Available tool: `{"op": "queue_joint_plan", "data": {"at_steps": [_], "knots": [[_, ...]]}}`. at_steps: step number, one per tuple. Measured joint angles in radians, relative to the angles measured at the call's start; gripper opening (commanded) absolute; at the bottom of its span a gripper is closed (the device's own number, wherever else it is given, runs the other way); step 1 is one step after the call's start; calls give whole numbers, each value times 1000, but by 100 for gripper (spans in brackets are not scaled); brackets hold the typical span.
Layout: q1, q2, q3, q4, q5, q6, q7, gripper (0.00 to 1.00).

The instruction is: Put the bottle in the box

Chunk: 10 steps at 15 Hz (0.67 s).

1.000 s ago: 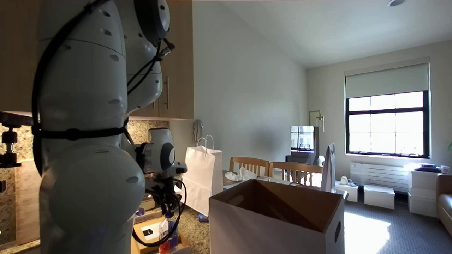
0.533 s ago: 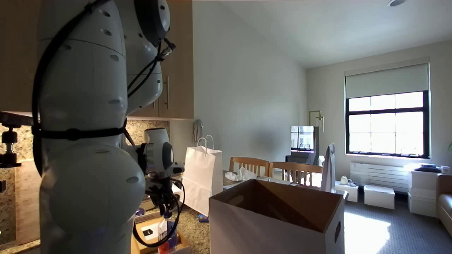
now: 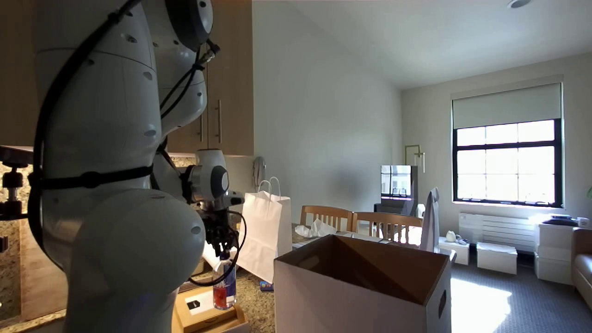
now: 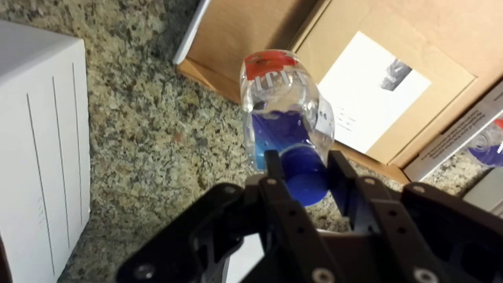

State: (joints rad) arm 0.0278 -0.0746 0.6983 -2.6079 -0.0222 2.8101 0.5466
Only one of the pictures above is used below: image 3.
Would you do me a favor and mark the shallow brown cardboard box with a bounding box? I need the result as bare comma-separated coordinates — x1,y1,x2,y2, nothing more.
172,288,251,333

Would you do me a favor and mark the clear bottle with red liquid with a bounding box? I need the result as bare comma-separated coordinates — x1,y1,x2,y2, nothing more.
212,252,237,310

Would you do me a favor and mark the window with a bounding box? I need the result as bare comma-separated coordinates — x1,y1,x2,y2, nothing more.
452,119,564,208

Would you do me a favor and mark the wall lamp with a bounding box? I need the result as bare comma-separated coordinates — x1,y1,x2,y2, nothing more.
404,144,426,174

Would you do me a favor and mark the camera on mount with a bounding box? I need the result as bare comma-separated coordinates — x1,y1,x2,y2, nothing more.
0,145,34,222

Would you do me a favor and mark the stack of white boxes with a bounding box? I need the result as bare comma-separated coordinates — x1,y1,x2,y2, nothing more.
534,221,577,286

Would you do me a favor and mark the low white box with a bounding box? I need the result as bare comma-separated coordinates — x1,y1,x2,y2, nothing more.
476,241,518,275
437,236,470,266

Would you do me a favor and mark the white garment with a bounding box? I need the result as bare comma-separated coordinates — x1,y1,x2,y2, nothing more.
419,187,441,253

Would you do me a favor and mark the white radiator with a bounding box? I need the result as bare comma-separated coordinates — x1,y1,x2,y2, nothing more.
458,212,540,253

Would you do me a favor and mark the crumpled white paper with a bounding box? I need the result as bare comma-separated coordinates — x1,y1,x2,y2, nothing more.
295,218,338,238

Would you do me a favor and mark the row of wooden chairs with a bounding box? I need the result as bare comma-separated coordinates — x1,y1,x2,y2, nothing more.
300,205,424,244

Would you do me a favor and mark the white roller blind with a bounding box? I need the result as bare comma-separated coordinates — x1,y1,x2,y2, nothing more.
452,82,563,130

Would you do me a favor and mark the large white cardboard box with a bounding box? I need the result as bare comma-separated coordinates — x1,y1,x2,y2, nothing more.
274,234,453,333

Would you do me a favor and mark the wooden wall cabinet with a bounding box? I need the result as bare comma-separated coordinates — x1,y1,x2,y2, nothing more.
166,0,254,156

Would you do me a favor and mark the monitor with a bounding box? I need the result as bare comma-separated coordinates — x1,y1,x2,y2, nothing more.
374,165,419,216

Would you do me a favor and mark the white paper bag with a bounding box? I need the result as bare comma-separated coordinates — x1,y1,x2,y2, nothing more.
236,177,293,284

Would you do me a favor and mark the brown sofa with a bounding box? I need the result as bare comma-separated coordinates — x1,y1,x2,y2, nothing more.
572,226,592,309

